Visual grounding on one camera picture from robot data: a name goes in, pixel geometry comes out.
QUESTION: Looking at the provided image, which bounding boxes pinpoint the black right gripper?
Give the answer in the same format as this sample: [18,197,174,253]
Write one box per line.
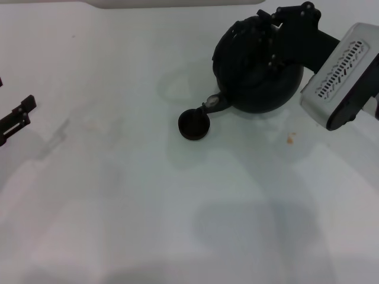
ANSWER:
[256,1,341,79]

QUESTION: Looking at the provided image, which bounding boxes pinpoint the black round teapot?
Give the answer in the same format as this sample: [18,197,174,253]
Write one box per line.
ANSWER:
[201,16,305,115]

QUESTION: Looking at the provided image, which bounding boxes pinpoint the dark brown teacup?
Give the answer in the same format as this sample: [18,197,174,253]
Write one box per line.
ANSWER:
[178,108,211,141]

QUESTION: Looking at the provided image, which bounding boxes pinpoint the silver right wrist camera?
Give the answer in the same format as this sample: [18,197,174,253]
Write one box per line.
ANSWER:
[300,22,379,132]

